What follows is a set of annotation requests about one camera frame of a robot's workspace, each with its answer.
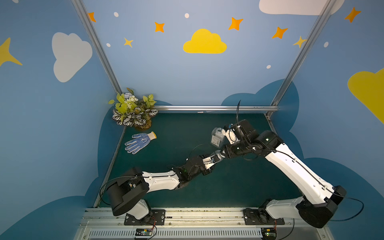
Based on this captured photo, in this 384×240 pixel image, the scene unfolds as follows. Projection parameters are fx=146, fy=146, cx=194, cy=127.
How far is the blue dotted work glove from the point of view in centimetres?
102

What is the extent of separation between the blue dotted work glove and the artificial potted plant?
0.15 m

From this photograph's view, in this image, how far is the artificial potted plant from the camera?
2.95 ft
